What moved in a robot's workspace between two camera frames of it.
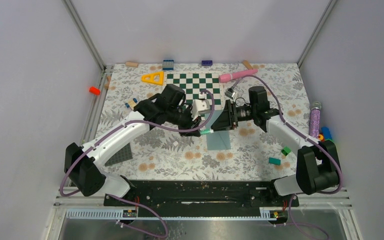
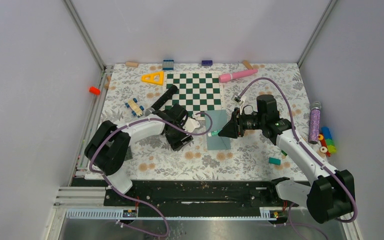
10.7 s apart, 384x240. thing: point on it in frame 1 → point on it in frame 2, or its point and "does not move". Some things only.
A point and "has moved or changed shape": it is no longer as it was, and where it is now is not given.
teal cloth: x=218 y=140 does not move
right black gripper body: x=244 y=113 → x=247 y=122
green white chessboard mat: x=193 y=83 does not move
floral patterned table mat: x=207 y=121 does not move
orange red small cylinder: x=94 y=90 does not move
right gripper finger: x=228 y=120 → x=231 y=129
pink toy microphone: x=224 y=78 does not move
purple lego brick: x=207 y=62 does not move
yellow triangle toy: x=157 y=78 does not move
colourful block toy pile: x=326 y=134 does not move
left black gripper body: x=180 y=117 → x=175 y=138
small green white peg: x=204 y=131 has moved or changed shape
